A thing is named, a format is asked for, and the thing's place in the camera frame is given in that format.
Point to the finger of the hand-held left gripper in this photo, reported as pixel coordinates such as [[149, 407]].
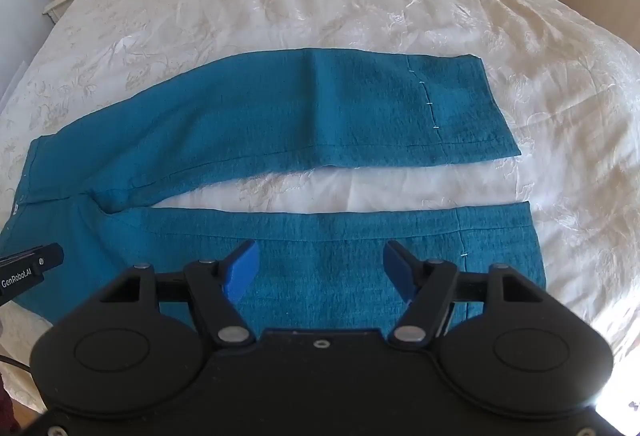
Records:
[[35, 266]]

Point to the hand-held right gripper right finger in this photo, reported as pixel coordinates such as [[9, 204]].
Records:
[[400, 272]]

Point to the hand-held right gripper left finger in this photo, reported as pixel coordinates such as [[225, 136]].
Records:
[[242, 272]]

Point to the teal pants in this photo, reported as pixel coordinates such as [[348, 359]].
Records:
[[280, 126]]

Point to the white nightstand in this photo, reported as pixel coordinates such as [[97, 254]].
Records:
[[62, 1]]

